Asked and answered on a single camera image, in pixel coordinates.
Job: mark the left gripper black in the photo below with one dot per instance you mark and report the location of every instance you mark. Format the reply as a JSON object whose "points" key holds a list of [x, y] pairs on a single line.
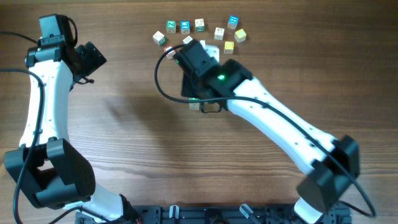
{"points": [[94, 56]]}

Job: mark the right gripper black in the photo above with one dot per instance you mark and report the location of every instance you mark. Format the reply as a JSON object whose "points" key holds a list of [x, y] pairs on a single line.
{"points": [[187, 90]]}

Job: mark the yellow block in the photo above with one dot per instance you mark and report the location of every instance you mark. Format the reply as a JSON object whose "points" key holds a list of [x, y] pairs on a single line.
{"points": [[240, 35], [228, 47]]}

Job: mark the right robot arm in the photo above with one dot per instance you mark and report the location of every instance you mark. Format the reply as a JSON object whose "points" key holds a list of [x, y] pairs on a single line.
{"points": [[330, 165]]}

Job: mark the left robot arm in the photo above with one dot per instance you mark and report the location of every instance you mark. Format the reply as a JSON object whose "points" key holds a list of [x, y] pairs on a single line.
{"points": [[47, 169]]}

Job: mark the white picture block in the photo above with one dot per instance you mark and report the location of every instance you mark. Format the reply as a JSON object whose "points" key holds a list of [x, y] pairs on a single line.
{"points": [[219, 33]]}

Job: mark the white block centre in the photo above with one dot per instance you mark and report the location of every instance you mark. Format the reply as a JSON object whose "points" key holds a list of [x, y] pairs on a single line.
{"points": [[187, 40]]}

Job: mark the red I block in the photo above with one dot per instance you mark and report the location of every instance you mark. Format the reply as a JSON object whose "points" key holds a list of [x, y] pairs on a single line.
{"points": [[170, 52]]}

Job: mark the white block green side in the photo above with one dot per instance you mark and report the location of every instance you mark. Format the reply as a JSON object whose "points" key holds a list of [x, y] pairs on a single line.
{"points": [[200, 25]]}

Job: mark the blue top block right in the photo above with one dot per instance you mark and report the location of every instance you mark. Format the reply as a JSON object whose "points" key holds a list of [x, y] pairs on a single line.
{"points": [[233, 22]]}

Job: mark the blue block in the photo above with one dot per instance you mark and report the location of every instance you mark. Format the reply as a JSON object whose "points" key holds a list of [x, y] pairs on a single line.
{"points": [[185, 27], [233, 22]]}

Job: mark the blue top block left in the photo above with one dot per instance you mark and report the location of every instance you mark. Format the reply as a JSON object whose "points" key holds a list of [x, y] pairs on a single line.
{"points": [[185, 27]]}

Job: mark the white block teal side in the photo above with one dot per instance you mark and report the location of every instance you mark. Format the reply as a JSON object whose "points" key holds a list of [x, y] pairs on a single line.
{"points": [[159, 38]]}

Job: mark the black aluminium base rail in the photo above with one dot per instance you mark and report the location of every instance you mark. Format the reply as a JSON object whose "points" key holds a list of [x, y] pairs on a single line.
{"points": [[278, 214]]}

